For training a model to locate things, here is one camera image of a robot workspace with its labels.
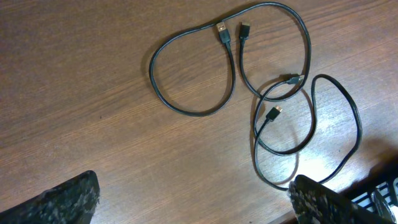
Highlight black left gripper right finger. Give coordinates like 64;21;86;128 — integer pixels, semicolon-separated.
288;175;393;224

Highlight black USB cable loops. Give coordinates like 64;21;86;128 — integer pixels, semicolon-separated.
250;73;364;192

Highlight black USB cable loop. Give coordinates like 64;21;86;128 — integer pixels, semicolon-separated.
148;1;312;118

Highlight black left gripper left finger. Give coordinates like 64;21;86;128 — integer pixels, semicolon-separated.
1;170;100;224

